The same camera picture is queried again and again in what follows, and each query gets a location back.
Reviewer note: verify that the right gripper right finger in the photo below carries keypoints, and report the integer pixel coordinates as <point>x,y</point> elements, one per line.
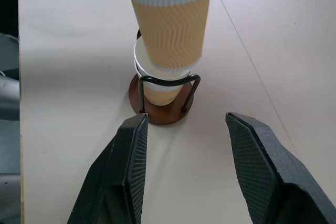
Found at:
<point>265,171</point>

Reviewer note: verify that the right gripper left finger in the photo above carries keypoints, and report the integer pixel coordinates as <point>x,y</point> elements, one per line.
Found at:
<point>113,176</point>

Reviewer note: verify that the tan ribbed paper cup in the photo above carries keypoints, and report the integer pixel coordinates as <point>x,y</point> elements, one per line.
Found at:
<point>170,24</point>
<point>160,95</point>
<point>140,53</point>

